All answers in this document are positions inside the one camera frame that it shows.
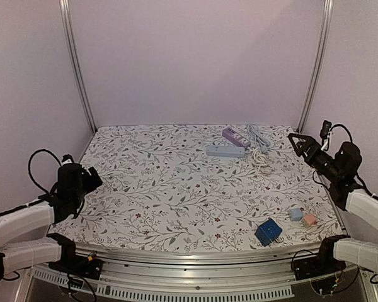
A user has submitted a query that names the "white power cable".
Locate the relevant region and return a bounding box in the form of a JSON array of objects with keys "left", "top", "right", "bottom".
[{"left": 249, "top": 147, "right": 272, "bottom": 176}]

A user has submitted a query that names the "light blue charger plug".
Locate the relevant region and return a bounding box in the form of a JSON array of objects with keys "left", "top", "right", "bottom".
[{"left": 289, "top": 208, "right": 304, "bottom": 221}]

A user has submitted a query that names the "purple power strip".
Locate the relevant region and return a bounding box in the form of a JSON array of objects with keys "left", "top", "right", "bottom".
[{"left": 222, "top": 127, "right": 251, "bottom": 149}]

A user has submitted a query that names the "dark blue cube socket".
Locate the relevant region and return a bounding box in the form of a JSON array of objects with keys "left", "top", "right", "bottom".
[{"left": 255, "top": 218, "right": 283, "bottom": 247}]

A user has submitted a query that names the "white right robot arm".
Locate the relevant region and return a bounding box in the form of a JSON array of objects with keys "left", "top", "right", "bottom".
[{"left": 288, "top": 121, "right": 378, "bottom": 279}]

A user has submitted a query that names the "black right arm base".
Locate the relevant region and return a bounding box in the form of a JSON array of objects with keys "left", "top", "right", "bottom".
[{"left": 291, "top": 256, "right": 346, "bottom": 281}]

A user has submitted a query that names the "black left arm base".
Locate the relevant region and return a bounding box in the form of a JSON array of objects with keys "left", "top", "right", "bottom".
[{"left": 49, "top": 255, "right": 104, "bottom": 280}]

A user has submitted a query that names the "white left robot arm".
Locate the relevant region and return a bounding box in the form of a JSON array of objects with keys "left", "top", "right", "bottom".
[{"left": 0, "top": 154, "right": 103, "bottom": 281}]

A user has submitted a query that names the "pink charger plug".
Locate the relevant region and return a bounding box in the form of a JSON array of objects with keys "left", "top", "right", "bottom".
[{"left": 302, "top": 213, "right": 318, "bottom": 227}]

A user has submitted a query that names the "light blue power strip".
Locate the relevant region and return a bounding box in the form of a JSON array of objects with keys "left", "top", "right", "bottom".
[{"left": 205, "top": 145, "right": 245, "bottom": 158}]

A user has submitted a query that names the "floral patterned table mat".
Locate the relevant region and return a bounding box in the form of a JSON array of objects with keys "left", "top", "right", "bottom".
[{"left": 52, "top": 125, "right": 342, "bottom": 254}]

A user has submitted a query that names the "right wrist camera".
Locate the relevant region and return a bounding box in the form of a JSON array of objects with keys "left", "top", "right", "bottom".
[{"left": 319, "top": 120, "right": 332, "bottom": 140}]

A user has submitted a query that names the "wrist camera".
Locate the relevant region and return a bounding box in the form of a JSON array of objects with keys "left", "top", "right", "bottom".
[
  {"left": 319, "top": 120, "right": 332, "bottom": 140},
  {"left": 61, "top": 154, "right": 74, "bottom": 165}
]

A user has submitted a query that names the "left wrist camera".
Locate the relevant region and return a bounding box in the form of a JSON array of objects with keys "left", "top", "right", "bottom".
[{"left": 61, "top": 154, "right": 74, "bottom": 165}]

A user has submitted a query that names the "light blue strip cable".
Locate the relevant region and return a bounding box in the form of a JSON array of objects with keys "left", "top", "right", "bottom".
[{"left": 246, "top": 123, "right": 271, "bottom": 155}]

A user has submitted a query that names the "aluminium front rail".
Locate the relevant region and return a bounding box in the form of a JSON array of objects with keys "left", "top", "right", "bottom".
[{"left": 25, "top": 245, "right": 376, "bottom": 301}]

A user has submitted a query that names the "right aluminium frame post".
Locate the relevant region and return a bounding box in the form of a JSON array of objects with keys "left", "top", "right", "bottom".
[{"left": 296, "top": 0, "right": 334, "bottom": 133}]

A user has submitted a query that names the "aluminium frame post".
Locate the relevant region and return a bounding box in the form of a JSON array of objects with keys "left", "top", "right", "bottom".
[
  {"left": 59, "top": 0, "right": 98, "bottom": 135},
  {"left": 296, "top": 0, "right": 334, "bottom": 133}
]

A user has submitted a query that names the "left aluminium frame post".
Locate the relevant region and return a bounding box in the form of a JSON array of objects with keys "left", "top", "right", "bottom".
[{"left": 59, "top": 0, "right": 98, "bottom": 135}]

